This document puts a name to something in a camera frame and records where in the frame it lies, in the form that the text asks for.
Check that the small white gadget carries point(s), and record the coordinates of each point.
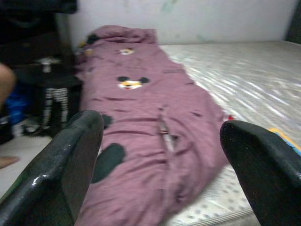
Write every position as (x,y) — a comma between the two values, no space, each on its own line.
(47,64)

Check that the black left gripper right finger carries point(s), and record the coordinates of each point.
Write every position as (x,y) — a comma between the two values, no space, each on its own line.
(270,179)

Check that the blue plastic bag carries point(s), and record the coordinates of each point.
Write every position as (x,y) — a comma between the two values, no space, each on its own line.
(17,106)

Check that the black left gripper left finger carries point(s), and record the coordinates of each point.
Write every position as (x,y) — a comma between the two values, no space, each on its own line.
(54,179)

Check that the person in grey shorts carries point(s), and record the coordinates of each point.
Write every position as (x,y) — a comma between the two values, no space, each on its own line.
(5,84)

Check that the grey quilted mattress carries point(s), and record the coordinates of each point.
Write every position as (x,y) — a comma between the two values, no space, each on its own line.
(247,82)

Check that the black bag with white print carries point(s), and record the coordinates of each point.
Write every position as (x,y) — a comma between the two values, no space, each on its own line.
(70,101)

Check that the purple cartoon mouse blanket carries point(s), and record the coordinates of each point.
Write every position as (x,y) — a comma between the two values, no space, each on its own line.
(145,106)

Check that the black cabinet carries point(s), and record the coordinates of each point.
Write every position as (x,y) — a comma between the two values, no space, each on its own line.
(28,30)

